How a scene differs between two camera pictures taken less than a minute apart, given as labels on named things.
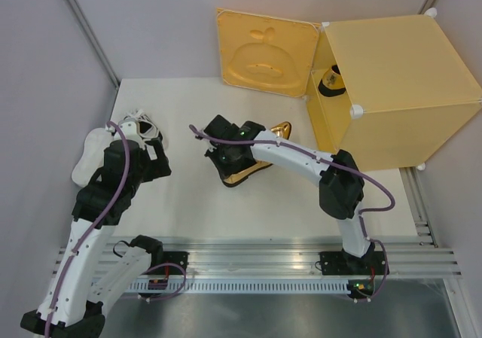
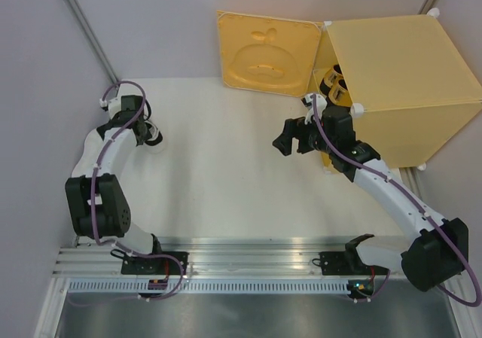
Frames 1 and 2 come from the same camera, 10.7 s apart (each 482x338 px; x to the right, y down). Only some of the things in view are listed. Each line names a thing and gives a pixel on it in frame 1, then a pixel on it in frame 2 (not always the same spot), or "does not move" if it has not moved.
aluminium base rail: (412, 253) does not move
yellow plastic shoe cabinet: (392, 90) does not move
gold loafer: (331, 83) does not move
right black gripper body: (226, 162) to (319, 144)
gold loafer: (282, 130) to (339, 92)
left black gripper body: (150, 169) to (144, 138)
